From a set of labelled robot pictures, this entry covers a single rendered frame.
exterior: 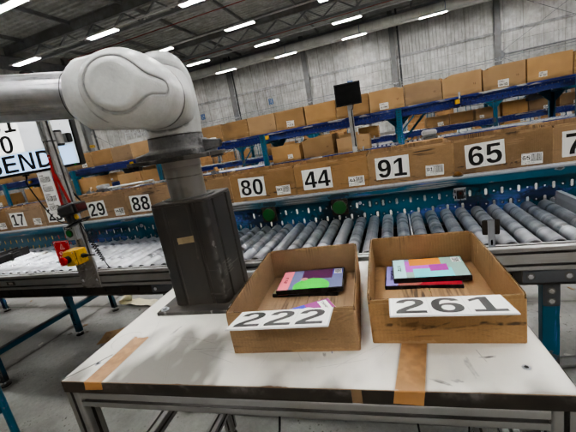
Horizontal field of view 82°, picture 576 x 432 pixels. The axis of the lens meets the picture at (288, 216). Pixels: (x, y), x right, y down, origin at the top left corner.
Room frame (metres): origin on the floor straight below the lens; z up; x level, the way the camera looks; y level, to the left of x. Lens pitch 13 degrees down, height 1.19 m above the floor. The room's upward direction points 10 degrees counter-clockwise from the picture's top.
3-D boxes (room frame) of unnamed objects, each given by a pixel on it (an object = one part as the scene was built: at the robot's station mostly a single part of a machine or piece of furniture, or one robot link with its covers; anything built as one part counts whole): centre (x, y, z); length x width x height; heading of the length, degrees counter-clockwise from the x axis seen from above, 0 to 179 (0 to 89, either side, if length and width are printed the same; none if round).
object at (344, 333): (0.81, -0.01, 0.80); 0.38 x 0.28 x 0.10; 166
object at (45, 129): (1.55, 0.99, 1.11); 0.12 x 0.05 x 0.88; 71
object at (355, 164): (1.87, -0.30, 0.96); 0.39 x 0.29 x 0.17; 71
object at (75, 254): (1.48, 0.97, 0.84); 0.15 x 0.09 x 0.07; 71
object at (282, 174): (2.00, 0.06, 0.96); 0.39 x 0.29 x 0.17; 71
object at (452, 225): (1.26, -0.65, 0.72); 0.52 x 0.05 x 0.05; 161
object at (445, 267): (0.85, -0.36, 0.78); 0.19 x 0.14 x 0.02; 73
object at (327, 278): (0.91, -0.04, 0.78); 0.19 x 0.14 x 0.02; 76
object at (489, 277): (0.75, -0.32, 0.80); 0.38 x 0.28 x 0.10; 163
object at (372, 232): (1.37, -0.34, 0.72); 0.52 x 0.05 x 0.05; 161
